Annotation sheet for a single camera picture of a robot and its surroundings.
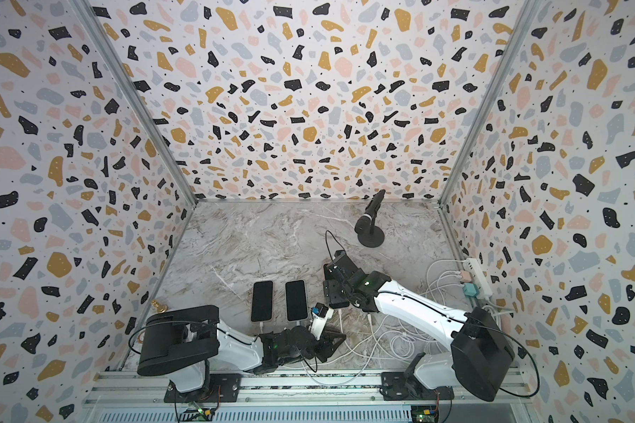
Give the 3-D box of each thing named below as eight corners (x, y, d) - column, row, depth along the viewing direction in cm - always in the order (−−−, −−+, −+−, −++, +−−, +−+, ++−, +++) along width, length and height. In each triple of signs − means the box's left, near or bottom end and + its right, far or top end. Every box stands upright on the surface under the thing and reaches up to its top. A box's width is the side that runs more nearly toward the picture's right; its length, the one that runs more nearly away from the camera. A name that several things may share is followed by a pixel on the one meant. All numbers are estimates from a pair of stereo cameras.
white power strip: (475, 300, 97) (481, 293, 93) (462, 264, 106) (467, 257, 103) (488, 300, 97) (495, 293, 93) (474, 264, 106) (479, 257, 103)
